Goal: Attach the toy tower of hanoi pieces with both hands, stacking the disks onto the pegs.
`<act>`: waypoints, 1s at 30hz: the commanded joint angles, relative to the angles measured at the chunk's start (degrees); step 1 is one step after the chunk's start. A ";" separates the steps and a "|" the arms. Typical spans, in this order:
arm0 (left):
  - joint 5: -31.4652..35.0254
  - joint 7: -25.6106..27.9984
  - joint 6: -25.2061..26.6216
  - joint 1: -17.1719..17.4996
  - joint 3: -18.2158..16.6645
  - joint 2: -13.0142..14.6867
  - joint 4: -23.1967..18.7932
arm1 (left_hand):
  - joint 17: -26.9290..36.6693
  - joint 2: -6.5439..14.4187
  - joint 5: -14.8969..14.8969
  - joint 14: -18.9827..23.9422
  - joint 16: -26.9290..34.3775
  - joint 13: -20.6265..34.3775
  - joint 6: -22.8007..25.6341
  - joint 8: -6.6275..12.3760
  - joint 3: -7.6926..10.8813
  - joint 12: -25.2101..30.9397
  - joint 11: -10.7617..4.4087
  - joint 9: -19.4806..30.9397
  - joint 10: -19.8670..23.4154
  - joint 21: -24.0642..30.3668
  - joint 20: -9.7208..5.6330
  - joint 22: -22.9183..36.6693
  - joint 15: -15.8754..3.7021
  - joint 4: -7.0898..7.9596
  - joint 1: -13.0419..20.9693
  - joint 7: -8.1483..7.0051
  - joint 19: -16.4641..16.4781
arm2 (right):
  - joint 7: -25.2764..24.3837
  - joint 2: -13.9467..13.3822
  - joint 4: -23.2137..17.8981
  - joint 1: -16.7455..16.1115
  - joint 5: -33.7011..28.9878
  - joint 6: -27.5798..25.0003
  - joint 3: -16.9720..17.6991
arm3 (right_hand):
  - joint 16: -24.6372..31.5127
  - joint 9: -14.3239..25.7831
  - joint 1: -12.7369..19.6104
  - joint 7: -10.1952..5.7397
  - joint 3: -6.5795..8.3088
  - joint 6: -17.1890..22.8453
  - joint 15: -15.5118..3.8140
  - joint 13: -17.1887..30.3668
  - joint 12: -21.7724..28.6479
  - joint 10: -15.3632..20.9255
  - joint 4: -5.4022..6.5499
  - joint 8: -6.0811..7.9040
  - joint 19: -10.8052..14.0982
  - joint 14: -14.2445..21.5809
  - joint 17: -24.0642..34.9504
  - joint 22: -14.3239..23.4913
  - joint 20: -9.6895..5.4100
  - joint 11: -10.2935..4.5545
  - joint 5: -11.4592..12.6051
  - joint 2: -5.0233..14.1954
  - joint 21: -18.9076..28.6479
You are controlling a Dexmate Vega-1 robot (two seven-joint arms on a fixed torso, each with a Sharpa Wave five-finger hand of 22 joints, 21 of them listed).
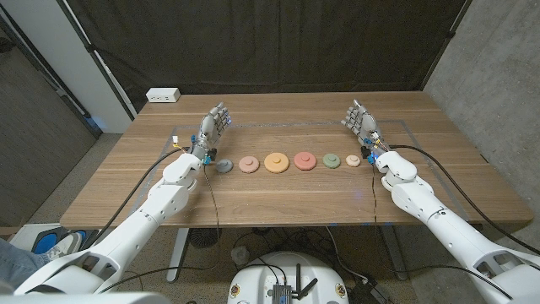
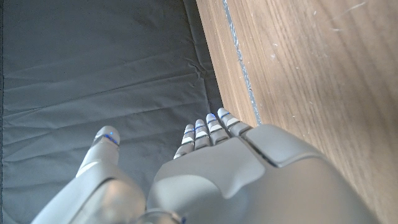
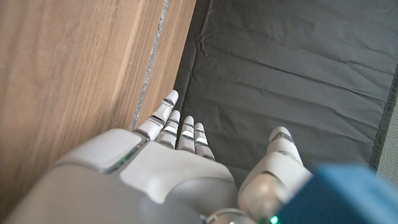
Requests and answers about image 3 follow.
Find black backdrop cloth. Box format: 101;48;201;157
172;0;398;187

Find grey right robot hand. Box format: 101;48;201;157
2;89;313;224

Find blue wrist mount block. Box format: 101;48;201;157
255;164;398;224

